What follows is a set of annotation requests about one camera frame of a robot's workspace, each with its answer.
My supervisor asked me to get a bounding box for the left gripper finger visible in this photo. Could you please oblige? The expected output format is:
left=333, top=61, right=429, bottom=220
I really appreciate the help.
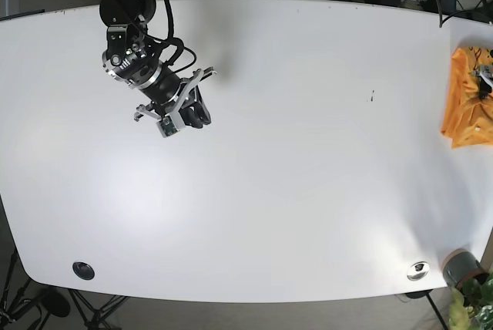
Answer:
left=472, top=64, right=493, bottom=100

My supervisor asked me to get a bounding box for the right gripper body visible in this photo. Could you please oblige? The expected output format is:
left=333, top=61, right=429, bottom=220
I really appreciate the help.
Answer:
left=104, top=45, right=185, bottom=119

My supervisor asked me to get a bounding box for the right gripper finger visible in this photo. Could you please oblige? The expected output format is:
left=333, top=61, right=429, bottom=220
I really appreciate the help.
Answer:
left=134, top=103, right=186, bottom=138
left=181, top=86, right=212, bottom=129

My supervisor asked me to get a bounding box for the orange yellow T-shirt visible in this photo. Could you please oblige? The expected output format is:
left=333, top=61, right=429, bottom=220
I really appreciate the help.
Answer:
left=441, top=46, right=492, bottom=148

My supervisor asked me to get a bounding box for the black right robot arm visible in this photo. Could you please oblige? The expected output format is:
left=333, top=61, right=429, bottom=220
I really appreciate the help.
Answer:
left=99, top=0, right=216, bottom=137

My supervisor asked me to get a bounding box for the black table grommet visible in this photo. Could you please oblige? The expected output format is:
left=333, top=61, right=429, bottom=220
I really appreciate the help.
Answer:
left=72, top=261, right=95, bottom=281

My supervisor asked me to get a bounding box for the grey plant pot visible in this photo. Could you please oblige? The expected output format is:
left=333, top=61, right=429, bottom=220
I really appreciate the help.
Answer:
left=441, top=249, right=489, bottom=289

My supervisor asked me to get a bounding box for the silver table grommet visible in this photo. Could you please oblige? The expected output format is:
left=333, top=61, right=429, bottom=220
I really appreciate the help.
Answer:
left=407, top=261, right=430, bottom=281

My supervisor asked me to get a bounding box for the green potted plant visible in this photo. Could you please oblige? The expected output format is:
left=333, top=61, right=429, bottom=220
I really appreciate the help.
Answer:
left=448, top=272, right=492, bottom=330

